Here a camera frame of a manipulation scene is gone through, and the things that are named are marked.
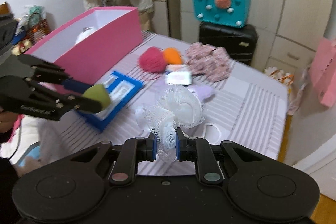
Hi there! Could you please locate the green makeup sponge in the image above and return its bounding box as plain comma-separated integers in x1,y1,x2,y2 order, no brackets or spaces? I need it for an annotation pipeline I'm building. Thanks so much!
82,84,112,110

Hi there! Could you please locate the pink cardboard box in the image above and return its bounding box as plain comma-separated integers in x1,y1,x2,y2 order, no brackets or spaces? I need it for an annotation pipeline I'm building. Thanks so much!
27,6,142,84

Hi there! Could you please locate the white mesh bath pouf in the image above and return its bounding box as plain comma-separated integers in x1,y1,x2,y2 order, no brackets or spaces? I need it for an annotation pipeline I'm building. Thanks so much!
134,85,206,162

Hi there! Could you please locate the blue wet wipes pack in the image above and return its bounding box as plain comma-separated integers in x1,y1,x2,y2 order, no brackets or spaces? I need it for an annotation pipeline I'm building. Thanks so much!
77,71,144,132

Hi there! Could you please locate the white owl plush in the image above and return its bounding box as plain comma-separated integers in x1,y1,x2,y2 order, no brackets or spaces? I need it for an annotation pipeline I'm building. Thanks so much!
75,27,97,45

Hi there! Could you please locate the purple bunny plush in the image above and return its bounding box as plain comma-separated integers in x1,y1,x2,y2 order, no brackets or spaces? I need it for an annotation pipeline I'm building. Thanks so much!
153,79,215,101

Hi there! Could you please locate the white tissue pack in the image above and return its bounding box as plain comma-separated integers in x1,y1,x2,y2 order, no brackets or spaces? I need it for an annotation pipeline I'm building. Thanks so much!
165,65,193,86

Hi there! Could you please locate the pink fluffy heart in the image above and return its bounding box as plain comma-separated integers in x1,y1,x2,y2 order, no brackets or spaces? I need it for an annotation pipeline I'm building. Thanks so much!
138,47,167,73

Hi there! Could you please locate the pink floral scrunchie cloth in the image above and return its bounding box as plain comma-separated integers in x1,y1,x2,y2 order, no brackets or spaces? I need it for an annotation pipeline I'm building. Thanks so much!
185,42,231,83

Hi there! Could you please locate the orange makeup sponge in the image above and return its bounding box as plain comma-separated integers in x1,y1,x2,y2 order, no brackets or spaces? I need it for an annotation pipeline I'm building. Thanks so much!
162,48,183,65

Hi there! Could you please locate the striped table cloth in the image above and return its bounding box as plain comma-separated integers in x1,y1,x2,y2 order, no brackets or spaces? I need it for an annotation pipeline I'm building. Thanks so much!
39,33,287,163

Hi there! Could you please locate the black suitcase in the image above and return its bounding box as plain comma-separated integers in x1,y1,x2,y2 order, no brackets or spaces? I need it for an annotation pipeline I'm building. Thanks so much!
199,22,259,65

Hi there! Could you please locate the colourful gift bag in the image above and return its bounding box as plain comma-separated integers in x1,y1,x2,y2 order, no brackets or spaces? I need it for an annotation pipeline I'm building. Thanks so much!
264,67,294,86

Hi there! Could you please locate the teal felt handbag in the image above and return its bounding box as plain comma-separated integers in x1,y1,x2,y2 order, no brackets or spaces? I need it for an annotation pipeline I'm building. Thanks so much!
193,0,251,28

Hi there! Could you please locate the pink shopping bag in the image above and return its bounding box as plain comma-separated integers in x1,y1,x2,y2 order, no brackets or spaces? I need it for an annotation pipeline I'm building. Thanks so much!
309,38,336,107

